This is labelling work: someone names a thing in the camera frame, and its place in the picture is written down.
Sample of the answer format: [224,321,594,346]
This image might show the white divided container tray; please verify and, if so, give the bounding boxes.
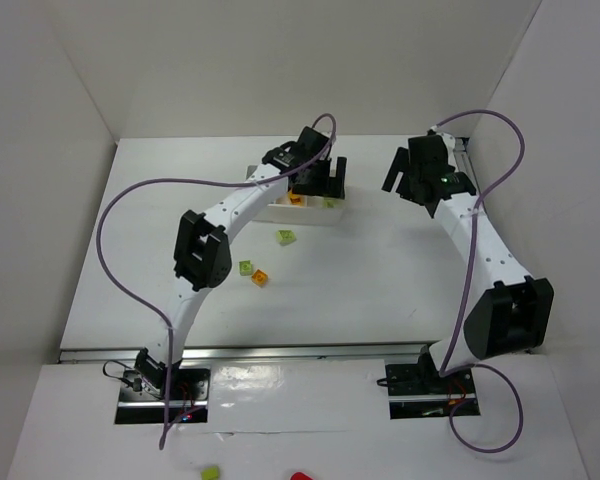
[246,164,346,226]

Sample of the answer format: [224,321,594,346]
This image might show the orange round lego piece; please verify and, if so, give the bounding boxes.
[287,192,307,207]

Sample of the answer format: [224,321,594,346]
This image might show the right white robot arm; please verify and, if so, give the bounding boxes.
[382,131,554,377]

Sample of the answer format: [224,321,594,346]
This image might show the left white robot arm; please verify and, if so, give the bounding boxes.
[135,126,335,396]

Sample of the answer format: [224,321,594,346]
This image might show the small orange lego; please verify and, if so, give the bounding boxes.
[251,269,269,287]

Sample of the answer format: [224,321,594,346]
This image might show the red object at edge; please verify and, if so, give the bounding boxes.
[290,471,313,480]

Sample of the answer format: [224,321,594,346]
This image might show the green lego outside foreground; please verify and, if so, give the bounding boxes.
[200,465,220,480]

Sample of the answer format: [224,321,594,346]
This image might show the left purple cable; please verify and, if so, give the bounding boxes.
[96,113,337,450]

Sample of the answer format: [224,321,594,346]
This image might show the purple cable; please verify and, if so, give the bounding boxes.
[96,113,337,450]
[432,109,527,454]

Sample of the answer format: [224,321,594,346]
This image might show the aluminium rail right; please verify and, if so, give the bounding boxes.
[449,136,531,355]

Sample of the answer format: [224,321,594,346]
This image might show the aluminium rail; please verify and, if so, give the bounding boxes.
[449,136,531,355]
[58,342,426,364]

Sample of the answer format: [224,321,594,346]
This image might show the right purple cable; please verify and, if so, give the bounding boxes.
[432,109,527,454]

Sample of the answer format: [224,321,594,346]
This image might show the aluminium rail front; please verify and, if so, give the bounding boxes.
[58,342,426,364]

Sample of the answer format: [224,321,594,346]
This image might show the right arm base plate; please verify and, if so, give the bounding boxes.
[376,363,480,420]

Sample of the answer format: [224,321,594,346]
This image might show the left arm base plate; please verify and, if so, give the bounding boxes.
[102,360,211,425]

